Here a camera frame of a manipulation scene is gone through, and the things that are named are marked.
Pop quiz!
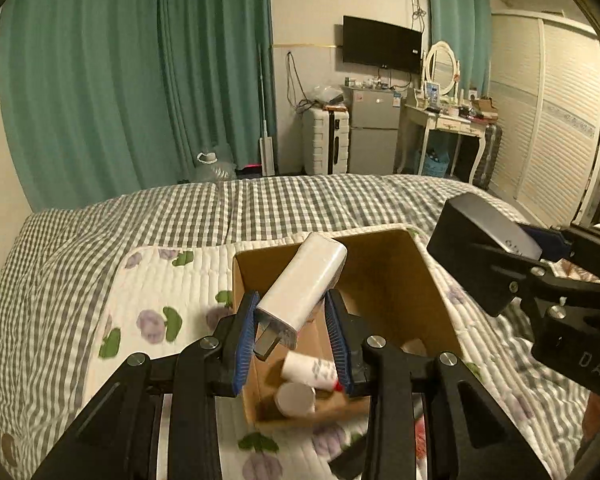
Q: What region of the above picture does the blue laundry basket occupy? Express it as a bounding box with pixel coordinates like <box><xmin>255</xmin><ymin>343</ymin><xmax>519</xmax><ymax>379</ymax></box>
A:
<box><xmin>415</xmin><ymin>148</ymin><xmax>450</xmax><ymax>178</ymax></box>

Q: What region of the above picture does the white flat mop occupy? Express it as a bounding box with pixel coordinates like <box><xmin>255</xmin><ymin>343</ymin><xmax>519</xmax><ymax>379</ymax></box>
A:
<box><xmin>258</xmin><ymin>44</ymin><xmax>276</xmax><ymax>177</ymax></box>

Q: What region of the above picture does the white dressing table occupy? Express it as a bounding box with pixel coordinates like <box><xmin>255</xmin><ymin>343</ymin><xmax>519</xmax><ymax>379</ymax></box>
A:
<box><xmin>400</xmin><ymin>104</ymin><xmax>486</xmax><ymax>184</ymax></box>

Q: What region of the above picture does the white floral quilted mat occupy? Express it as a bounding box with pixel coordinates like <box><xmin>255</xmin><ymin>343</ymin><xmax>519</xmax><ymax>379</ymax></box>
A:
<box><xmin>85</xmin><ymin>242</ymin><xmax>588</xmax><ymax>479</ymax></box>

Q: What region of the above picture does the white oval mirror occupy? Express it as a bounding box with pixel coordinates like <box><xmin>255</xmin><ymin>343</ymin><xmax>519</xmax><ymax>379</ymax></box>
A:
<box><xmin>422</xmin><ymin>41</ymin><xmax>460</xmax><ymax>96</ymax></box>

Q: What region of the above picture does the brown cardboard box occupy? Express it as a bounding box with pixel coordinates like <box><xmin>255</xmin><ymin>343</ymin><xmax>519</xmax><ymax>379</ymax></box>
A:
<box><xmin>233</xmin><ymin>224</ymin><xmax>463</xmax><ymax>429</ymax></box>

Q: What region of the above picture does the narrow teal curtain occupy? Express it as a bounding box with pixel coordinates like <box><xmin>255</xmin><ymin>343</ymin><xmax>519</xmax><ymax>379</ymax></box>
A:
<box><xmin>428</xmin><ymin>0</ymin><xmax>492</xmax><ymax>94</ymax></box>

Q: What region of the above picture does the large teal curtain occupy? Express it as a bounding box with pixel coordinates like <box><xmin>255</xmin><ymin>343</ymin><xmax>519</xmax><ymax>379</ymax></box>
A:
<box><xmin>0</xmin><ymin>0</ymin><xmax>275</xmax><ymax>211</ymax></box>

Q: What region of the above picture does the grey mini fridge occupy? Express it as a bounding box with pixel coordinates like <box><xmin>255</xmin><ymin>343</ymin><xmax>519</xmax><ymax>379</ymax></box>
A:
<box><xmin>343</xmin><ymin>87</ymin><xmax>402</xmax><ymax>176</ymax></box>

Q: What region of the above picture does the black wall television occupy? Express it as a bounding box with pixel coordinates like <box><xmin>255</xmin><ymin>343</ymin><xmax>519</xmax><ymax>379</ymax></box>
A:
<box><xmin>341</xmin><ymin>15</ymin><xmax>422</xmax><ymax>74</ymax></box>

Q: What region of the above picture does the white suitcase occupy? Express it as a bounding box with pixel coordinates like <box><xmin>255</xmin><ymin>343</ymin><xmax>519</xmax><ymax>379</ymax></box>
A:
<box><xmin>302</xmin><ymin>107</ymin><xmax>350</xmax><ymax>176</ymax></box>

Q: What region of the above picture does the white louvred wardrobe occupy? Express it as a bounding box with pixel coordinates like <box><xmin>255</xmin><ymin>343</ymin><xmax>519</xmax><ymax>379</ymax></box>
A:
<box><xmin>489</xmin><ymin>10</ymin><xmax>600</xmax><ymax>226</ymax></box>

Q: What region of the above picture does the clear water jug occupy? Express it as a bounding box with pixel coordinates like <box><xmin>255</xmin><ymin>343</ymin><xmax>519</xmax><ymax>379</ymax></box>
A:
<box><xmin>194</xmin><ymin>152</ymin><xmax>236</xmax><ymax>183</ymax></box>

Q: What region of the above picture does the white tube with print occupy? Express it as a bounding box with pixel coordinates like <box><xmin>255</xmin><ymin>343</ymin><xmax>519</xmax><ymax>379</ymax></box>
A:
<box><xmin>280</xmin><ymin>351</ymin><xmax>342</xmax><ymax>391</ymax></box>

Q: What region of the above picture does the black box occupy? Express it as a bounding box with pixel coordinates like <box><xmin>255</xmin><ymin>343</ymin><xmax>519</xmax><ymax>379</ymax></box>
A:
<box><xmin>427</xmin><ymin>193</ymin><xmax>542</xmax><ymax>318</ymax></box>

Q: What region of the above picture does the white power adapter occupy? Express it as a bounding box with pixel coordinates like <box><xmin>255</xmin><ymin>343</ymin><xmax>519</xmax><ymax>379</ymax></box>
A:
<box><xmin>253</xmin><ymin>233</ymin><xmax>348</xmax><ymax>361</ymax></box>

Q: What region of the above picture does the white round jar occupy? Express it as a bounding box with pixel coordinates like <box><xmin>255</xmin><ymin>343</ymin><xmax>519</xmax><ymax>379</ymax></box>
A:
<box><xmin>274</xmin><ymin>382</ymin><xmax>316</xmax><ymax>418</ymax></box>

